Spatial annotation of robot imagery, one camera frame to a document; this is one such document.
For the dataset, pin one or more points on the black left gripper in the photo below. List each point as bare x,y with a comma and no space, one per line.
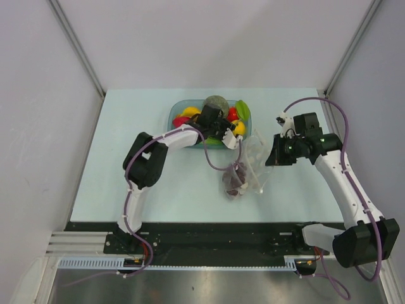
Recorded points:
226,124

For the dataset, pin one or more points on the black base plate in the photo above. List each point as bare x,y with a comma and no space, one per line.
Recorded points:
204,244

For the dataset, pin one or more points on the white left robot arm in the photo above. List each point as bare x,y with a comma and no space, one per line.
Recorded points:
145,161

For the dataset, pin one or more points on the right aluminium frame post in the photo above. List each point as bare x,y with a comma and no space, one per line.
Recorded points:
353,45

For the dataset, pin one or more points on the left aluminium frame post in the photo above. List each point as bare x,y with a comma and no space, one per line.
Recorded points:
72,38

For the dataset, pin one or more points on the green bitter gourd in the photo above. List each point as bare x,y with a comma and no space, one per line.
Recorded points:
213,142

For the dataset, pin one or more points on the clear patterned zip bag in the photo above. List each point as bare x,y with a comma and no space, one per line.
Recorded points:
255,151

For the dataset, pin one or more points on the orange fruit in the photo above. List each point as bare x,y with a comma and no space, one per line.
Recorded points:
240,128

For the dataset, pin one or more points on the teal plastic fruit bowl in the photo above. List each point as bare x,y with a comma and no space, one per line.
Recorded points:
181,105

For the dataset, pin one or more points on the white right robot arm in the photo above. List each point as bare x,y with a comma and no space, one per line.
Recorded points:
367,235

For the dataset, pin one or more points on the red pepper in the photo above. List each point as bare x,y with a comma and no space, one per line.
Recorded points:
232,114

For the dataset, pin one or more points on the pink dragon fruit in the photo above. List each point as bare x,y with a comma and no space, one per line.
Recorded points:
178,121

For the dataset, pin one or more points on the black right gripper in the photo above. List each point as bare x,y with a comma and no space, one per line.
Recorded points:
276,158

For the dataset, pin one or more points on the purple grape bunch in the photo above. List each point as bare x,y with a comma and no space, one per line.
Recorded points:
234,181

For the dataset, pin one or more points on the green netted melon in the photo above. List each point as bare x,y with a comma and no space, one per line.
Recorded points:
218,101

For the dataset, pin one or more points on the yellow banana bunch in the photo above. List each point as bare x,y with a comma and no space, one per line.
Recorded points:
189,112

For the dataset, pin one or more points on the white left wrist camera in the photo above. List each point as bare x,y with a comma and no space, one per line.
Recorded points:
230,140

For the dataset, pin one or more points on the green leaf vegetable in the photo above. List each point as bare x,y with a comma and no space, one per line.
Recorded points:
242,110

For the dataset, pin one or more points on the aluminium frame post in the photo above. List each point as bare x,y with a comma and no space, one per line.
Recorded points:
72,38
353,45

